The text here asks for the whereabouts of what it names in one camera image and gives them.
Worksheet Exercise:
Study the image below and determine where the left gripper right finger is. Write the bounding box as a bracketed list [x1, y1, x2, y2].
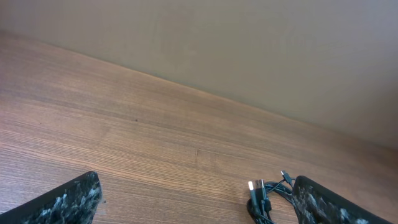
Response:
[293, 175, 391, 224]

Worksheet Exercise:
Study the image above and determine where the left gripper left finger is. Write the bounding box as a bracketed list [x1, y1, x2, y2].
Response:
[1, 171, 103, 224]

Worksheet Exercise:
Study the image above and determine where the black micro USB cable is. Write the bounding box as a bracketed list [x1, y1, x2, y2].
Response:
[264, 170, 296, 195]

